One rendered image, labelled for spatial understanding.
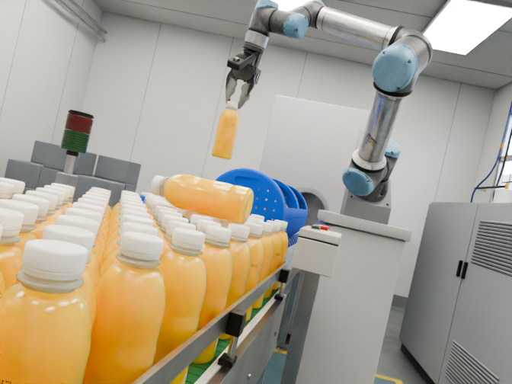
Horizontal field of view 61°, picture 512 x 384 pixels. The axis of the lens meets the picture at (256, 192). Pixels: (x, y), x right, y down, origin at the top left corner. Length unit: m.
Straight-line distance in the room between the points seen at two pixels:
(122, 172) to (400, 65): 4.28
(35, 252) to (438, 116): 6.80
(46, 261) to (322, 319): 1.43
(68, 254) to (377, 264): 1.43
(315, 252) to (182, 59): 6.14
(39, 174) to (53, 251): 4.91
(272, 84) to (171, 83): 1.55
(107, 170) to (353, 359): 4.11
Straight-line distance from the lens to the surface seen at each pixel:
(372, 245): 1.64
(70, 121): 1.18
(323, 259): 1.06
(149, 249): 0.41
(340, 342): 1.69
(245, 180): 1.46
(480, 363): 3.06
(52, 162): 5.13
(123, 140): 7.03
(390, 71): 1.29
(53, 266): 0.30
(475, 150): 7.09
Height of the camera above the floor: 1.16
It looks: level
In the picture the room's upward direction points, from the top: 13 degrees clockwise
